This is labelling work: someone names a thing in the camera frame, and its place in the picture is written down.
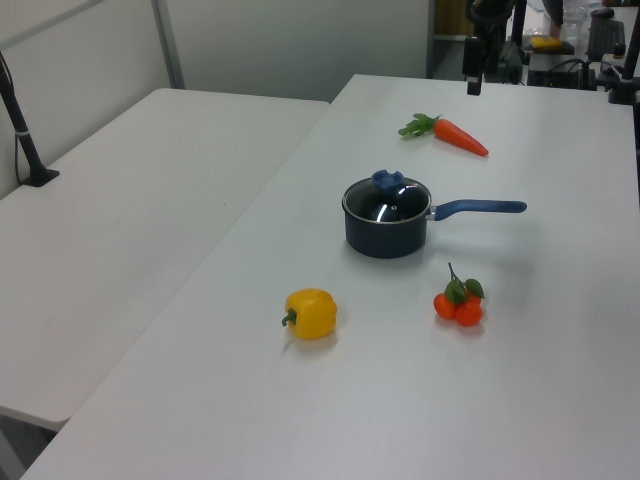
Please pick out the yellow toy bell pepper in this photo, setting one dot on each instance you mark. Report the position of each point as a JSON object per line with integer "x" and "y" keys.
{"x": 312, "y": 315}

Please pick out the black camera pole with base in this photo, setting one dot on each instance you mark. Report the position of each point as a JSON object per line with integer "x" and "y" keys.
{"x": 20, "y": 130}

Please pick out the orange toy carrot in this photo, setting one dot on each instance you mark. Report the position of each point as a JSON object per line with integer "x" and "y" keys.
{"x": 457, "y": 137}

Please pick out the thin black stand pole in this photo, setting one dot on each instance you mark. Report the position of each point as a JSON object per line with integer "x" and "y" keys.
{"x": 519, "y": 22}

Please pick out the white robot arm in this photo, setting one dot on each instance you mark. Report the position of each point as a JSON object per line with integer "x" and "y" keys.
{"x": 489, "y": 20}

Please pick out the yellow box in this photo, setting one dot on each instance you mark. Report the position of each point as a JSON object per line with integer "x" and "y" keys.
{"x": 545, "y": 43}

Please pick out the dark blue saucepan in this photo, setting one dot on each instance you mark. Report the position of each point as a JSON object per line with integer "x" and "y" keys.
{"x": 385, "y": 240}

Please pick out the black pole with clamp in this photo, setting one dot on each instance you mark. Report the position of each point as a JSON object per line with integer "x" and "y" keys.
{"x": 629, "y": 65}

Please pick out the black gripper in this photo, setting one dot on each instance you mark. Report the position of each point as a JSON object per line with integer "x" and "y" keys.
{"x": 472, "y": 57}

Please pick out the black electronics box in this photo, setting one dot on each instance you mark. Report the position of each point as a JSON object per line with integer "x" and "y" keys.
{"x": 560, "y": 76}

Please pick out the glass lid with blue knob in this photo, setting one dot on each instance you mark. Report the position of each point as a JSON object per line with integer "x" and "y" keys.
{"x": 385, "y": 202}

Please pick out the toy tangerine cluster with leaves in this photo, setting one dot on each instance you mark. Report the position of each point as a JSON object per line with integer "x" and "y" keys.
{"x": 457, "y": 305}

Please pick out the grey partition frame post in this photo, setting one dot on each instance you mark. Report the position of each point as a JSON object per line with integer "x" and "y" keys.
{"x": 167, "y": 42}

